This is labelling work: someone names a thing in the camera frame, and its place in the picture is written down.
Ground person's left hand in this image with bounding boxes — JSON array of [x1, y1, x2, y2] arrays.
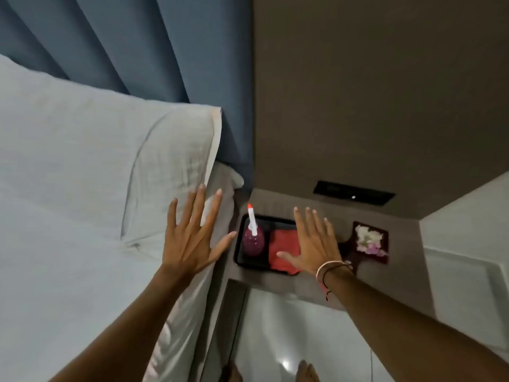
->
[[160, 183, 238, 285]]

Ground person's right hand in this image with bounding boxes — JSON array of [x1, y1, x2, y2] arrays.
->
[[276, 206, 353, 278]]

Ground red cloth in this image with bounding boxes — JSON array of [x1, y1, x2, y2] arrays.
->
[[268, 229, 303, 276]]

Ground white and pink flowers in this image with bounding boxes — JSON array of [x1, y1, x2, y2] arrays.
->
[[354, 224, 388, 257]]

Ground purple spray bottle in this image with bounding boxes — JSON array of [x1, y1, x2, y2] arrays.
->
[[242, 203, 266, 257]]

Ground dark red vase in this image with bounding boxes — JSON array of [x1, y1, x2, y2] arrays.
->
[[338, 221, 390, 271]]

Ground person's right forearm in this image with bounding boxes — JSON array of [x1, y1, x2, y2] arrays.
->
[[324, 266, 509, 382]]

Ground person's right foot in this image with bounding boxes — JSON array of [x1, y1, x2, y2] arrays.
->
[[295, 359, 321, 382]]

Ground black tray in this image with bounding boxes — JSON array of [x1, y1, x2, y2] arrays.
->
[[233, 213, 304, 276]]

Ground white pillow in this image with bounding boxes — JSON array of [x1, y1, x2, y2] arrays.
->
[[120, 105, 223, 244], [0, 54, 188, 239]]

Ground blue curtain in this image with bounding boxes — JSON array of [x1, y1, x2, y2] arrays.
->
[[0, 0, 255, 188]]

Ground pink string bracelet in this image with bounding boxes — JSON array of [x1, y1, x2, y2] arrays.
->
[[315, 259, 354, 281]]

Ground black cord bracelet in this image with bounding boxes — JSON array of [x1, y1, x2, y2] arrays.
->
[[320, 264, 354, 301]]

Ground black wall switch panel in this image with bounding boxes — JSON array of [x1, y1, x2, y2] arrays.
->
[[312, 179, 396, 207]]

